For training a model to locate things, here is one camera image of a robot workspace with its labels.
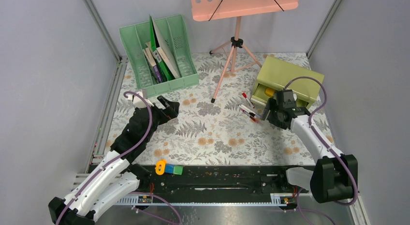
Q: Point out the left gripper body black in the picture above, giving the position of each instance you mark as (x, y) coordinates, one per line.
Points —
(160, 116)

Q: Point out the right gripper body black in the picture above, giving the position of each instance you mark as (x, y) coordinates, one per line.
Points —
(274, 117)

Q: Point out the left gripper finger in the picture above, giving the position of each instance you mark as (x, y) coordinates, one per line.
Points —
(164, 101)
(173, 109)

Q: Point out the yellow toy block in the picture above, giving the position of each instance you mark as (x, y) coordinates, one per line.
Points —
(269, 92)

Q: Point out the red transparent pen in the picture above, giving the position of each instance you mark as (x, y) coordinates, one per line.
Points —
(253, 119)

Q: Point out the black capped marker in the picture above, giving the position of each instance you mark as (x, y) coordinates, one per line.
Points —
(246, 113)

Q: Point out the yellow-green drawer cabinet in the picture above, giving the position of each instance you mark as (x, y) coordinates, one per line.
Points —
(276, 74)

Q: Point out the purple Treehouse book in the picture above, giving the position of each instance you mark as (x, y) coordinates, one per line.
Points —
(153, 65)

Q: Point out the white binder folder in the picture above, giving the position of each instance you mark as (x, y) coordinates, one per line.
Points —
(162, 52)

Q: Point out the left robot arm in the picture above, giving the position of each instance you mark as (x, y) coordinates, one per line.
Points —
(116, 175)

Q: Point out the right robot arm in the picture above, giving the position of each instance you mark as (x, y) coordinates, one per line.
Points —
(335, 174)

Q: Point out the blue capped marker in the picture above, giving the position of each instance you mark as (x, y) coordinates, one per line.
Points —
(249, 111)

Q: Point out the floral table mat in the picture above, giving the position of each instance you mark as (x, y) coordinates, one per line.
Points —
(211, 129)

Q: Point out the orange blue green block stack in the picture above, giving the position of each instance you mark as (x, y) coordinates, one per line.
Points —
(162, 167)

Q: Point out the green desktop file organizer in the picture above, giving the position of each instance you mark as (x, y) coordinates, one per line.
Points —
(173, 29)

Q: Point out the pink music stand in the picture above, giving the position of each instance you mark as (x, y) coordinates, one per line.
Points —
(208, 10)

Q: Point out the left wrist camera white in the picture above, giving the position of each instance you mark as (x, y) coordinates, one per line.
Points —
(139, 99)

